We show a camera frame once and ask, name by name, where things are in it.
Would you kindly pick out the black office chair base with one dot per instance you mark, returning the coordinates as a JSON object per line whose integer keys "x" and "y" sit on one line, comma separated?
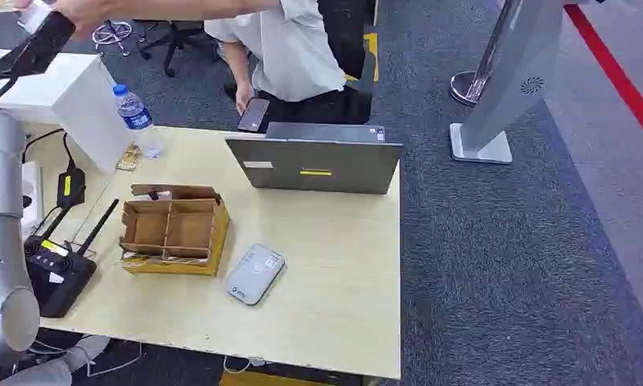
{"x": 174, "y": 37}

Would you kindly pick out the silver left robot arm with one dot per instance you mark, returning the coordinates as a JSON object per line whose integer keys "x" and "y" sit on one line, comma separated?
{"x": 4, "y": 298}

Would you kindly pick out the black router with antennas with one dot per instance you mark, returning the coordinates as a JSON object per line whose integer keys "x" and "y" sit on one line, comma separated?
{"x": 60, "y": 274}

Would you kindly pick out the black angular device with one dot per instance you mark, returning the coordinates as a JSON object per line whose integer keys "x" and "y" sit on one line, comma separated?
{"x": 38, "y": 48}

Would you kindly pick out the black smartphone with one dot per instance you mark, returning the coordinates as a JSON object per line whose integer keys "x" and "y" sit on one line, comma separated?
{"x": 254, "y": 114}

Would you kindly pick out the chrome stanchion post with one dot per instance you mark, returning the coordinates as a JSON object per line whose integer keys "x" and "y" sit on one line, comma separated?
{"x": 473, "y": 82}

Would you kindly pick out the yellow and black post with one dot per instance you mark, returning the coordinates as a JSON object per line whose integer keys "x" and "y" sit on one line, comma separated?
{"x": 372, "y": 53}

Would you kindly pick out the white power strip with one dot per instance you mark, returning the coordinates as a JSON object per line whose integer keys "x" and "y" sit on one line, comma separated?
{"x": 32, "y": 192}

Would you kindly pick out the red floor tape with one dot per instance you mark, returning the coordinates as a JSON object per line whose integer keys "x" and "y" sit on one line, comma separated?
{"x": 619, "y": 80}

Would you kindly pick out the wooden card box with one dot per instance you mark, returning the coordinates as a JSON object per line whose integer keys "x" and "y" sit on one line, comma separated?
{"x": 180, "y": 232}

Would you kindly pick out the standing person's hand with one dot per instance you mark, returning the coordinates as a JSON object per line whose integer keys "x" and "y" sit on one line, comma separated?
{"x": 84, "y": 13}

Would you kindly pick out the grey card reader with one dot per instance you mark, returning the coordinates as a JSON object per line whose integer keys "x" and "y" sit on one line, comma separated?
{"x": 254, "y": 274}

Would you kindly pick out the yellow box under desk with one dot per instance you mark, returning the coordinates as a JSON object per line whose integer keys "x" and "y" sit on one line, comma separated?
{"x": 268, "y": 380}

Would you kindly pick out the black power adapter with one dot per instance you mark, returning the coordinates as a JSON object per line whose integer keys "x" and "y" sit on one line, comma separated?
{"x": 71, "y": 189}

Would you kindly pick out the seated person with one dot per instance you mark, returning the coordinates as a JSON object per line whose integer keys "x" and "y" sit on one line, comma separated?
{"x": 294, "y": 53}

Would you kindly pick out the grey kiosk stand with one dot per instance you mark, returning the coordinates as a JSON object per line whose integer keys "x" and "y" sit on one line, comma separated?
{"x": 513, "y": 80}

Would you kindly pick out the small golden ornament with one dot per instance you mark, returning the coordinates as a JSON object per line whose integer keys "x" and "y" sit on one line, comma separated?
{"x": 129, "y": 158}

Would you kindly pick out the chrome chair base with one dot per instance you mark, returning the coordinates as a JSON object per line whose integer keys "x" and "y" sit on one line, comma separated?
{"x": 113, "y": 33}

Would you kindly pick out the seated person's hand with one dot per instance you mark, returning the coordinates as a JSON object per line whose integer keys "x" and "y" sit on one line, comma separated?
{"x": 244, "y": 98}

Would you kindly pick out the grey laptop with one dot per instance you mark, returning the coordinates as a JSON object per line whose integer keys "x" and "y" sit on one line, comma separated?
{"x": 321, "y": 168}

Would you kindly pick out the clear water bottle blue cap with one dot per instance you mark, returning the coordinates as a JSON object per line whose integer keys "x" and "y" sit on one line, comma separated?
{"x": 137, "y": 120}

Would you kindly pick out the white box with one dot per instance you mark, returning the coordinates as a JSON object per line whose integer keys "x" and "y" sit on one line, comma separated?
{"x": 73, "y": 101}

